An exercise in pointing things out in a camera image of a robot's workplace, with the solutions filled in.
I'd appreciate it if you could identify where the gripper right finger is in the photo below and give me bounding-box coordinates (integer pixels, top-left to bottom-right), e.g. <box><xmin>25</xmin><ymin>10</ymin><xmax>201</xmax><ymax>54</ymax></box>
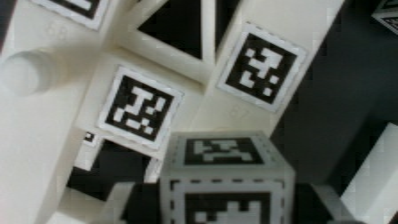
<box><xmin>311</xmin><ymin>184</ymin><xmax>362</xmax><ymax>224</ymax></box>

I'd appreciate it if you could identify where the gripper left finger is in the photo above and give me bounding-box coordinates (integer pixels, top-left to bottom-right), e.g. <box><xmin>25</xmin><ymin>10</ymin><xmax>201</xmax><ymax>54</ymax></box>
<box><xmin>94</xmin><ymin>182</ymin><xmax>135</xmax><ymax>224</ymax></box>

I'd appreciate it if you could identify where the white marker cube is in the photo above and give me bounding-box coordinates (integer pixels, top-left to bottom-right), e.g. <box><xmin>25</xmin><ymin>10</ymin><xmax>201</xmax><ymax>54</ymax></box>
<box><xmin>371</xmin><ymin>0</ymin><xmax>398</xmax><ymax>35</ymax></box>
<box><xmin>160</xmin><ymin>131</ymin><xmax>295</xmax><ymax>224</ymax></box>

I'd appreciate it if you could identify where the white chair back frame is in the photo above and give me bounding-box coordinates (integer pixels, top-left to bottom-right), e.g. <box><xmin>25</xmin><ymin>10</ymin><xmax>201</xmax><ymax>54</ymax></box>
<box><xmin>0</xmin><ymin>0</ymin><xmax>347</xmax><ymax>224</ymax></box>

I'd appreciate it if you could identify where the white chair leg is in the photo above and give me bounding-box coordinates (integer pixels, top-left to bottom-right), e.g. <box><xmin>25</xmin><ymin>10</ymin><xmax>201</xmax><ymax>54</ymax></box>
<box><xmin>75</xmin><ymin>132</ymin><xmax>105</xmax><ymax>171</ymax></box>

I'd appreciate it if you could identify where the white U-shaped fence frame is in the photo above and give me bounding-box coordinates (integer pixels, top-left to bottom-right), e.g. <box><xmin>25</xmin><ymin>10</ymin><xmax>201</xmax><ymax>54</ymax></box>
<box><xmin>341</xmin><ymin>123</ymin><xmax>398</xmax><ymax>224</ymax></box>

